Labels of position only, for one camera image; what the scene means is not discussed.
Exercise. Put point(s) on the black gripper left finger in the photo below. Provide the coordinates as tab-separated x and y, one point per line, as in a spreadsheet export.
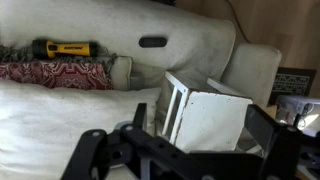
140	116

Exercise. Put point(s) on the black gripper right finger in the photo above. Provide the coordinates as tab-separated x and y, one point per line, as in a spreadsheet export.
263	130

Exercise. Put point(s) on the white wooden stool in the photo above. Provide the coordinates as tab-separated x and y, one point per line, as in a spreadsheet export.
210	123

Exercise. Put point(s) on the cream white pillow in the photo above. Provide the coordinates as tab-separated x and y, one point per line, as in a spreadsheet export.
50	126

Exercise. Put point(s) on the red patterned pillow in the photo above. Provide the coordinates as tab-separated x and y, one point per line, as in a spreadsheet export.
60	75

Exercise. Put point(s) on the clear plastic storage bin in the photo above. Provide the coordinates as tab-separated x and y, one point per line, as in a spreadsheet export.
296	110

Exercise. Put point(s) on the flat beige cushion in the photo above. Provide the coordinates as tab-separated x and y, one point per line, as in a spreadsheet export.
120	73

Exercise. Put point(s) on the black patterned box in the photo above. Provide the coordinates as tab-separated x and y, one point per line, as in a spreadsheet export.
293	83

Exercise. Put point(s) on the beige fabric sofa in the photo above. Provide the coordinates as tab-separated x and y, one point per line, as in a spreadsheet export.
193	43

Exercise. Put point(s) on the yellow black flashlight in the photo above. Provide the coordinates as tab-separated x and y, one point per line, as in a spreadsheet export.
66	49

